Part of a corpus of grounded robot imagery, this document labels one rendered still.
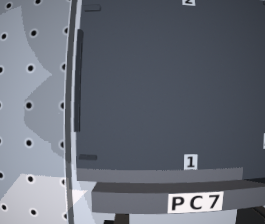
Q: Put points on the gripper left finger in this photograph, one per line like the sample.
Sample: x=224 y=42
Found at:
x=119 y=219

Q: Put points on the grey flat base plate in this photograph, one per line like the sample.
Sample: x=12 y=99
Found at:
x=33 y=39

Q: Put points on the dark grey plate carrier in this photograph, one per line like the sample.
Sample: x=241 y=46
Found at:
x=169 y=105

